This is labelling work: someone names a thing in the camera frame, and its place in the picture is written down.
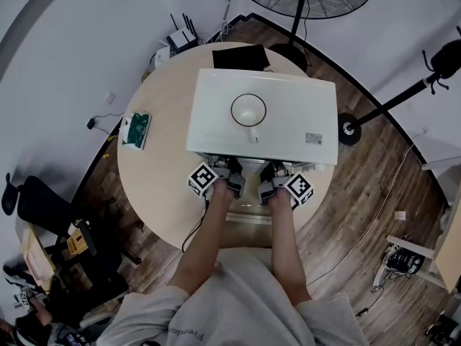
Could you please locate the wooden desk with white frame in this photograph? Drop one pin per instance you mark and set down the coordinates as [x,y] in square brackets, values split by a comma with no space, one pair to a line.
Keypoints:
[450,251]

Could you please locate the white toaster oven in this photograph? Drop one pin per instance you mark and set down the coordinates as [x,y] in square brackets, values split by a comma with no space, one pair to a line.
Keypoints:
[288,106]

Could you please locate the white wall outlet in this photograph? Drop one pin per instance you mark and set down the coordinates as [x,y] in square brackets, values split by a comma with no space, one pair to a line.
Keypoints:
[109,98]

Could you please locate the person's light grey shirt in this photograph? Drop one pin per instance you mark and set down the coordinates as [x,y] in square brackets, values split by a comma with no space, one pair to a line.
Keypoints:
[234,301]

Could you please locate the green tissue pack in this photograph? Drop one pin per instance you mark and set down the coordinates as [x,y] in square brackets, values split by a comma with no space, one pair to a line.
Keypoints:
[137,130]

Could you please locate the flat black pad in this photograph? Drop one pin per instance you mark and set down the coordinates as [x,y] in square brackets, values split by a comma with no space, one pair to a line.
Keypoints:
[239,57]

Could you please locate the black coat rack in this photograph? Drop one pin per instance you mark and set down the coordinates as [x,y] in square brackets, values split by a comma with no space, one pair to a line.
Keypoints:
[396,101]

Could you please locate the small paper scrap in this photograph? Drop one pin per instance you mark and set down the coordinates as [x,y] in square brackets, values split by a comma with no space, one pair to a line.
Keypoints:
[400,215]

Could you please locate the person's right forearm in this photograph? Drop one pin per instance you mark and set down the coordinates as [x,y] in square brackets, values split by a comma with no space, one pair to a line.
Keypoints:
[286,243]

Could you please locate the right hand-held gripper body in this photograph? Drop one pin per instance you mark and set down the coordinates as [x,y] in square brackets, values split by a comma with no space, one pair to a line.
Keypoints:
[299,189]

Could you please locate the white router with black antennas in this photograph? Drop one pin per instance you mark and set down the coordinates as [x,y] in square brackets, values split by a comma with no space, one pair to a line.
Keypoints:
[182,39]

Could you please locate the small white box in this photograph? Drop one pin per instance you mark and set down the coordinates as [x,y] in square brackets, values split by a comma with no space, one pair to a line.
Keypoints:
[163,56]

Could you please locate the black harness device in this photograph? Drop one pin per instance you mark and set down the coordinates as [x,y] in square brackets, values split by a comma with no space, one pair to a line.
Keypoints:
[405,261]

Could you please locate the black office chair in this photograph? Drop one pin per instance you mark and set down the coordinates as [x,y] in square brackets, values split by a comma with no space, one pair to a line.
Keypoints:
[43,204]

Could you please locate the yellow wooden box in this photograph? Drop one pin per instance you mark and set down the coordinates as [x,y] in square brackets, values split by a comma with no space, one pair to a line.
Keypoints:
[75,241]

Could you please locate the person's left forearm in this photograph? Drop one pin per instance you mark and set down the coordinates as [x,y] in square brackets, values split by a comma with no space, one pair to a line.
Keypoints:
[201,240]

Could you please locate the small wooden desk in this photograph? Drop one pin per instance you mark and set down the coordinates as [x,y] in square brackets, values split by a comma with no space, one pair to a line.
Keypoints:
[36,258]

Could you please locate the grey wall rail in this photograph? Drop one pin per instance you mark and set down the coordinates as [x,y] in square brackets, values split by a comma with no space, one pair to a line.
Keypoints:
[21,24]

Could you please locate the white mug with dark rim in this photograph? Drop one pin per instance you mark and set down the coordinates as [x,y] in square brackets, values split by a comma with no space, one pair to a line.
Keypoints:
[248,112]

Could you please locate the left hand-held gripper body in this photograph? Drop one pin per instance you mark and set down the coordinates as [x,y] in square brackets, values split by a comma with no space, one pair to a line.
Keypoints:
[201,180]

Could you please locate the black power adapter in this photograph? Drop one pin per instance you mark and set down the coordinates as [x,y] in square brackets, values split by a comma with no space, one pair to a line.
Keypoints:
[90,123]

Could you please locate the black bag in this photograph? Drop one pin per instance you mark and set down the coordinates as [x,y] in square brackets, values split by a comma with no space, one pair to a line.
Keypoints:
[448,60]

